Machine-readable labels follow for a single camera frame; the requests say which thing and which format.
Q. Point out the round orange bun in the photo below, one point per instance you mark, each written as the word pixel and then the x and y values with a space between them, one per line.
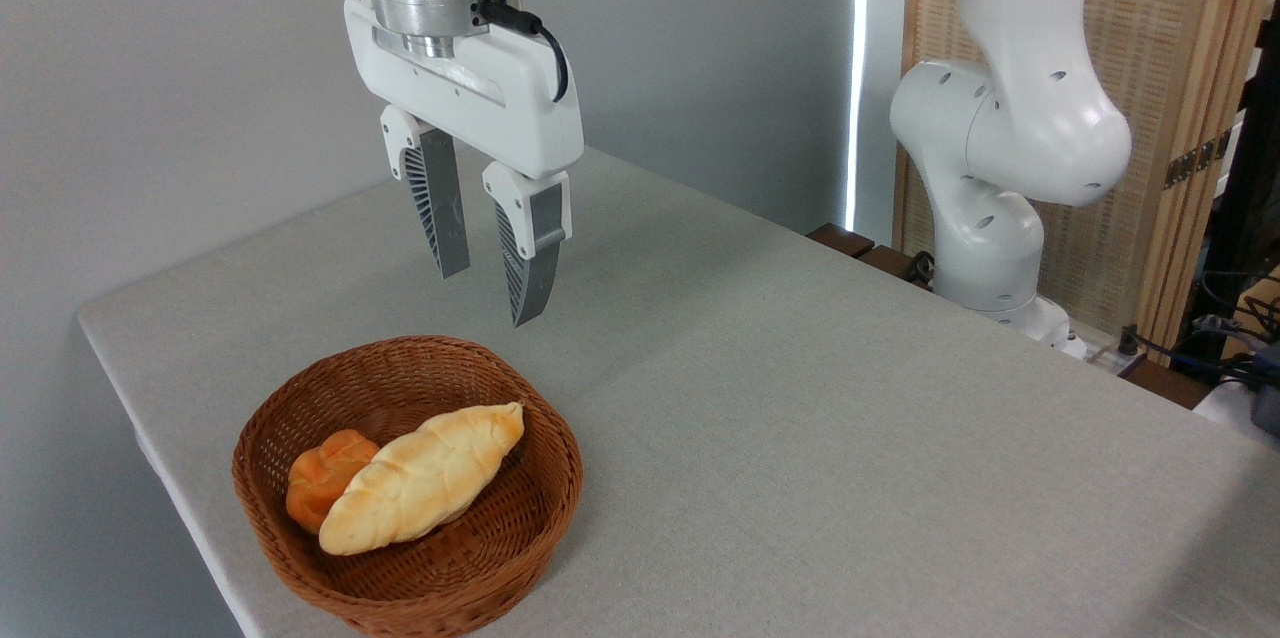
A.
pixel 320 483

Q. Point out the blue grey device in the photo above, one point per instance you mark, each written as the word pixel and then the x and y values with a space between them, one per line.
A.
pixel 1268 398

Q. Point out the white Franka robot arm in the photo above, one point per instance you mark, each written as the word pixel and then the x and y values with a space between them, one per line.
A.
pixel 1020 118

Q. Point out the dark brown wooden slat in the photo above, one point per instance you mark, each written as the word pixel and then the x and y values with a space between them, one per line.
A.
pixel 888 263
pixel 840 240

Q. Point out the bamboo folding screen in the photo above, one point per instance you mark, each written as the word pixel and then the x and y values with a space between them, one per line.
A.
pixel 1150 68

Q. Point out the brass screen hinge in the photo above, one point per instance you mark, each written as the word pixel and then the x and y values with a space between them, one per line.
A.
pixel 1195 160

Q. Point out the brown wicker basket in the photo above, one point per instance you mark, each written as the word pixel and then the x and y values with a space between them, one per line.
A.
pixel 450 578

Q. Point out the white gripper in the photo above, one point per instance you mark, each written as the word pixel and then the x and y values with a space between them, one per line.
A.
pixel 520 118

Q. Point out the grey tablecloth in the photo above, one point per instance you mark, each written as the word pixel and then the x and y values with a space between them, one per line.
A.
pixel 850 468

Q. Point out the long braided pale bread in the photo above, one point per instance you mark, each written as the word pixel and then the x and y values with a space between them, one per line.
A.
pixel 420 478

